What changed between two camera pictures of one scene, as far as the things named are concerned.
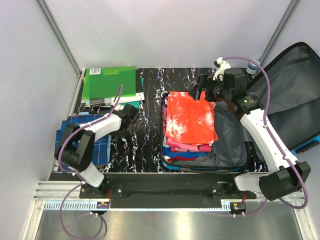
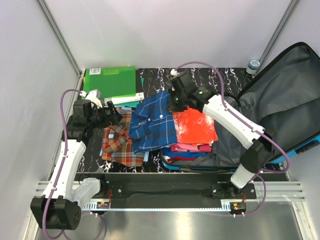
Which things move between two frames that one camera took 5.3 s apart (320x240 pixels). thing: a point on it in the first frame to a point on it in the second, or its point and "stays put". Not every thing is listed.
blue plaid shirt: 102,153 to 152,125
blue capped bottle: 252,68 stays put
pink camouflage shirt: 175,146 stays put
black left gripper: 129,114 to 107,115
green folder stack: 104,83 stays put
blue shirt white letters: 166,151 stays put
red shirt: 179,158 stays put
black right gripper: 204,81 to 171,107
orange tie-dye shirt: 189,121 stays put
